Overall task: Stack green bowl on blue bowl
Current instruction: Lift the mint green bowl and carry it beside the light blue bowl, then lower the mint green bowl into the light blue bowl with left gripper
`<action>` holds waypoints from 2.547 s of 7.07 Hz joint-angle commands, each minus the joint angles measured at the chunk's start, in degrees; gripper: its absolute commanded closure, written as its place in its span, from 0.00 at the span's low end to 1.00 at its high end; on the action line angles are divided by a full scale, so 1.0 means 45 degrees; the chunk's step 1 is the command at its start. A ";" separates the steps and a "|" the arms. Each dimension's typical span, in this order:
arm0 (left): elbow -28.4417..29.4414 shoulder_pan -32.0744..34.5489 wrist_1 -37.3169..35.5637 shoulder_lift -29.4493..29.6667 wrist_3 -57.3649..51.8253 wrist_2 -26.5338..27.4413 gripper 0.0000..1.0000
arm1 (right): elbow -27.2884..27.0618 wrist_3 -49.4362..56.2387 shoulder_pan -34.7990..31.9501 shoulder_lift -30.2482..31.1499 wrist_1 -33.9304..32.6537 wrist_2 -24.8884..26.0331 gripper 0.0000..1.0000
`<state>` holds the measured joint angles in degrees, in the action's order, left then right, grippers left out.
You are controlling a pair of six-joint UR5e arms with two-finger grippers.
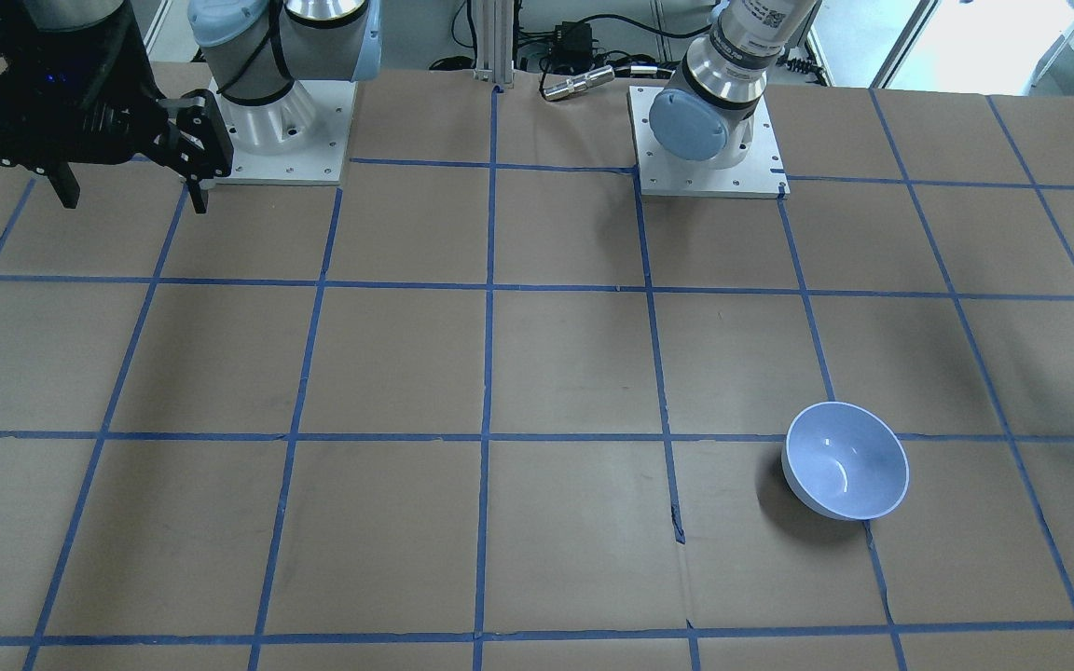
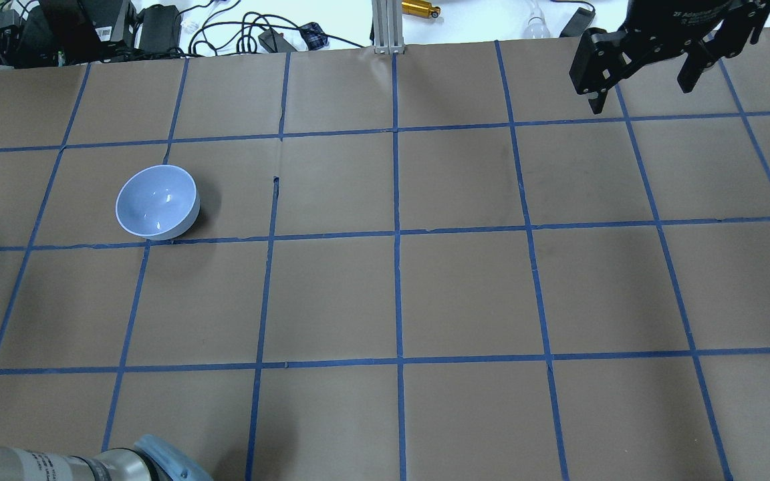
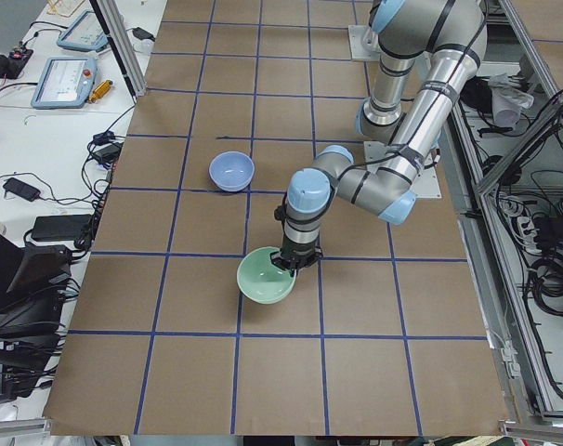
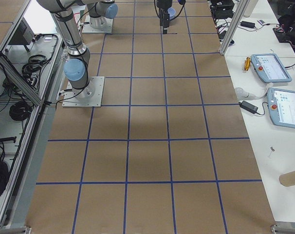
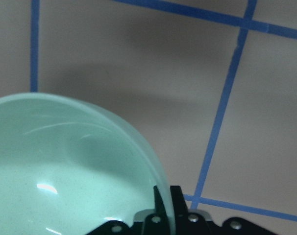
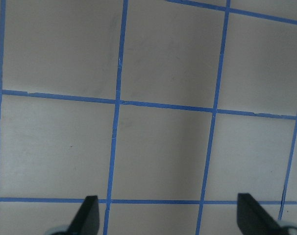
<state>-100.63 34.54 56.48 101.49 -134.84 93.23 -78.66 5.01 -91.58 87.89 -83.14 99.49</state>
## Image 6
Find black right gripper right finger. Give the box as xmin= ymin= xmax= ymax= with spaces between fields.
xmin=237 ymin=193 xmax=289 ymax=235

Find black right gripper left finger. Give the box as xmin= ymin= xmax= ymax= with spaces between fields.
xmin=69 ymin=195 xmax=100 ymax=235

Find brown paper table cover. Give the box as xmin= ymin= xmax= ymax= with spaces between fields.
xmin=0 ymin=0 xmax=297 ymax=235

